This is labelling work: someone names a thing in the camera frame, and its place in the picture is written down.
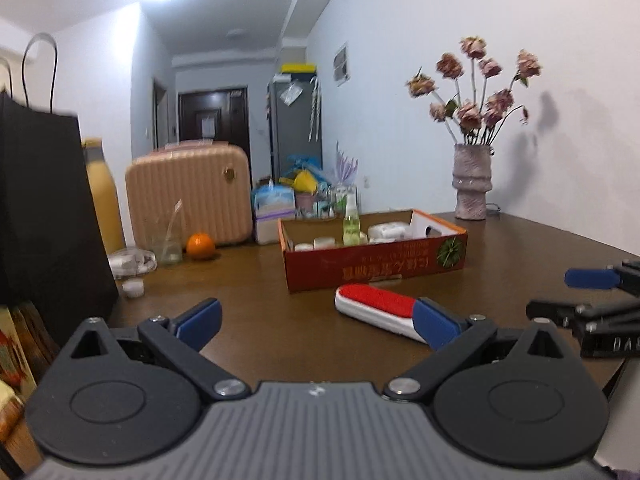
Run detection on red and white lint brush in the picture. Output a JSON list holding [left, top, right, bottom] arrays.
[[334, 283, 431, 345]]

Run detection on side room door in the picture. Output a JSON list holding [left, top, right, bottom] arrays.
[[152, 77, 168, 151]]

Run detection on orange fruit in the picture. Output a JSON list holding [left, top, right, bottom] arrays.
[[186, 232, 217, 261]]

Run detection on white striped cane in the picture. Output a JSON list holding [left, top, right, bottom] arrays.
[[308, 77, 321, 143]]

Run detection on grey ribbed vase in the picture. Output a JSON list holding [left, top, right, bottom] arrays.
[[452, 143, 493, 221]]

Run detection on white wall panel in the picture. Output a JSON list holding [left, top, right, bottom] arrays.
[[332, 44, 349, 85]]

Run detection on yellow bottle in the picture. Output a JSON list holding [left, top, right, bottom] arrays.
[[81, 137, 126, 256]]

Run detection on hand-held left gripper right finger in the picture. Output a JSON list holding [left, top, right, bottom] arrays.
[[384, 296, 581, 403]]

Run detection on clear drinking glass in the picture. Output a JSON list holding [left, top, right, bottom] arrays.
[[151, 232, 182, 267]]

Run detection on green spray bottle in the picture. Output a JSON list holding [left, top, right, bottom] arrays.
[[342, 194, 362, 247]]

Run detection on blue plastic bag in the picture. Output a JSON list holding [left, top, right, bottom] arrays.
[[287, 155, 326, 181]]

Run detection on grey refrigerator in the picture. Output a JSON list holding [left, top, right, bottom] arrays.
[[267, 74, 323, 183]]

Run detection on red cardboard box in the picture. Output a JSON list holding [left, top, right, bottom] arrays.
[[277, 208, 469, 294]]

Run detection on clear straw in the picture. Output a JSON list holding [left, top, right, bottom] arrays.
[[167, 199, 183, 251]]

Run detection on pink ribbed suitcase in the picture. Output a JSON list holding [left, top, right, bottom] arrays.
[[125, 141, 253, 247]]

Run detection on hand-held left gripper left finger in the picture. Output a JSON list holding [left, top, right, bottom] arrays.
[[70, 297, 252, 402]]

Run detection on dark wooden door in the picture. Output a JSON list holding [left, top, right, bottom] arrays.
[[178, 86, 251, 153]]

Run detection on clear paper sleeve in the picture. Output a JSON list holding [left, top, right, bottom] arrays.
[[280, 82, 305, 107]]

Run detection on black paper bag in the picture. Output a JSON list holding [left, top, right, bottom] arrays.
[[0, 32, 120, 333]]

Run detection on dried pink flowers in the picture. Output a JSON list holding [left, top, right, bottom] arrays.
[[406, 36, 543, 147]]

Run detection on blue tissue pack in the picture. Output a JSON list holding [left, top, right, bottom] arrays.
[[251, 185, 296, 211]]

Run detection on colourful printed book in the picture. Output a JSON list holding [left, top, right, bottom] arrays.
[[0, 301, 60, 401]]

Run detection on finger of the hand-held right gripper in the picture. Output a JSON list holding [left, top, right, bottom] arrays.
[[564, 259, 640, 297], [526, 297, 640, 333]]

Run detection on yellow funnel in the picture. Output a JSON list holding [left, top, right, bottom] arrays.
[[279, 170, 321, 195]]

